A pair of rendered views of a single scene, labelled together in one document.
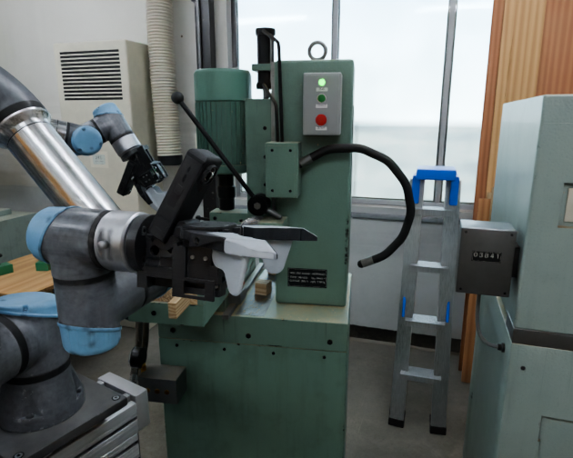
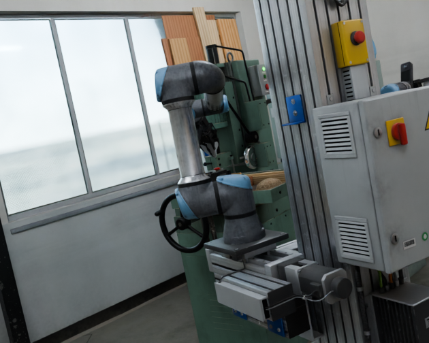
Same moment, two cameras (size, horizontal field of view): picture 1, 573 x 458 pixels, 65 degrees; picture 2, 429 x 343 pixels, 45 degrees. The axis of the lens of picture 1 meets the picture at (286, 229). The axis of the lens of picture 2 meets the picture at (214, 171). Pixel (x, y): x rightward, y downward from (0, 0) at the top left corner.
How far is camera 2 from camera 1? 2.53 m
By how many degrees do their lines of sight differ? 61
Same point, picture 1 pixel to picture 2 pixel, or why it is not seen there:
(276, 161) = (261, 109)
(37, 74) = not seen: outside the picture
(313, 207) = (262, 135)
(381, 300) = (152, 260)
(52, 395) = not seen: hidden behind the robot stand
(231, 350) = (273, 222)
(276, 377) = (289, 230)
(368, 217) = (128, 198)
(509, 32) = (176, 57)
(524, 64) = not seen: hidden behind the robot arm
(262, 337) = (280, 208)
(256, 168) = (234, 121)
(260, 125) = (231, 96)
